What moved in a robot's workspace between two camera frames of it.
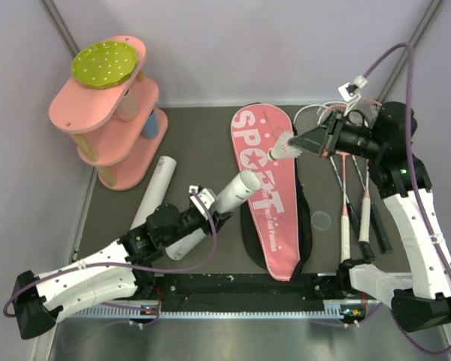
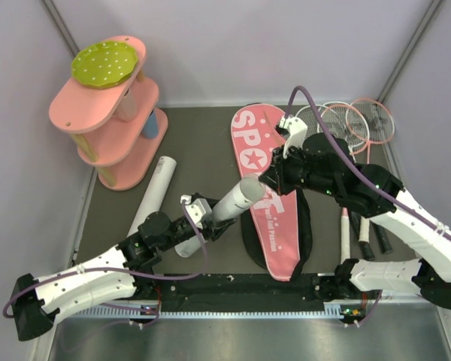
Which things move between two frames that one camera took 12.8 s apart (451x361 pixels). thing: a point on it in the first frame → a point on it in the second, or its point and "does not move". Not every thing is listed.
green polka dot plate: (104, 65) does not move
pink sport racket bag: (276, 223) does not move
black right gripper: (314, 141) → (274, 176)
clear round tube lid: (321, 220) → (252, 189)
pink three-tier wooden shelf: (108, 122) does not move
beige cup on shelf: (128, 109) does not move
